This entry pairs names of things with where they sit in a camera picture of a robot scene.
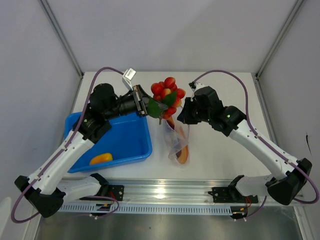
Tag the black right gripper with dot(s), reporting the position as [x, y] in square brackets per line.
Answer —
[184, 116]

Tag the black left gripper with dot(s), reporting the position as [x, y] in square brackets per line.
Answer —
[141, 100]

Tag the orange toy meat slice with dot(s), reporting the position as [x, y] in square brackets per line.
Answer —
[182, 150]

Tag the clear zip top bag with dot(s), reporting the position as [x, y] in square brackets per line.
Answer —
[178, 142]

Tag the red toy strawberry bunch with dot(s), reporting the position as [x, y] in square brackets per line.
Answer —
[166, 100]

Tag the blue plastic bin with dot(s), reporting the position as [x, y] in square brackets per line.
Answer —
[128, 141]

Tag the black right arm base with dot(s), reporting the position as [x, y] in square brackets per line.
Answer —
[225, 195]

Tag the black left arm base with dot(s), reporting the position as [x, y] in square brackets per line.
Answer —
[112, 191]

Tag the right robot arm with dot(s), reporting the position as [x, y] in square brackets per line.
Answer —
[287, 175]

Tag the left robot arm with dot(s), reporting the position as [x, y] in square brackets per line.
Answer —
[43, 190]

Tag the yellow toy pepper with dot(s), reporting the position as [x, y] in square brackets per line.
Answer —
[100, 159]

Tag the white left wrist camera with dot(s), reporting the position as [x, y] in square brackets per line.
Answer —
[127, 78]

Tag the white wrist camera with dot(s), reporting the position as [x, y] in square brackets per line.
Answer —
[196, 86]
[127, 78]

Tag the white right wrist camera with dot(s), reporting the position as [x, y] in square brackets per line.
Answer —
[196, 86]

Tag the aluminium mounting rail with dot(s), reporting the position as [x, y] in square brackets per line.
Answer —
[168, 191]

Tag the white slotted cable duct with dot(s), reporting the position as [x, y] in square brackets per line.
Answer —
[98, 208]

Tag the left aluminium frame post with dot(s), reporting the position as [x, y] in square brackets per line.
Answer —
[53, 21]

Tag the aluminium frame post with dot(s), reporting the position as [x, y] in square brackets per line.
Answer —
[53, 21]
[282, 33]

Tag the right aluminium frame post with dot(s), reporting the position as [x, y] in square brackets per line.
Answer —
[282, 33]

